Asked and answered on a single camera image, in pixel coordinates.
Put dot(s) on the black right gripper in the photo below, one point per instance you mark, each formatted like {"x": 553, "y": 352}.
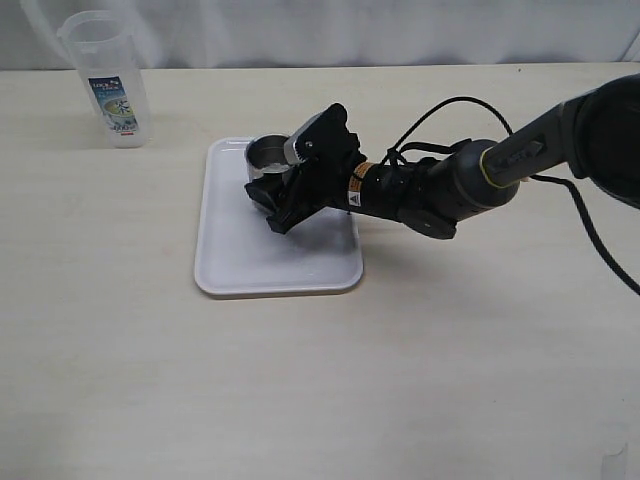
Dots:
{"x": 314, "y": 184}

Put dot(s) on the stainless steel cup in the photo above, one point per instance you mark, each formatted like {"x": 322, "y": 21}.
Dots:
{"x": 264, "y": 157}

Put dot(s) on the clear plastic pitcher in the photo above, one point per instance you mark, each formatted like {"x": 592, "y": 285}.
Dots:
{"x": 101, "y": 48}

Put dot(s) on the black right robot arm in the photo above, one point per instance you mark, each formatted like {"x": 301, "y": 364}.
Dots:
{"x": 431, "y": 188}

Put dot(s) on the white rectangular plastic tray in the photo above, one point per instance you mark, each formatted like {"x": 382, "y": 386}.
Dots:
{"x": 238, "y": 256}

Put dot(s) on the white backdrop curtain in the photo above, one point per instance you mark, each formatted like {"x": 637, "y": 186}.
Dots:
{"x": 258, "y": 34}

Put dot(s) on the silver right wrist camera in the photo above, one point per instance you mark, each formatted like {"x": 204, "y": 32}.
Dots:
{"x": 299, "y": 146}

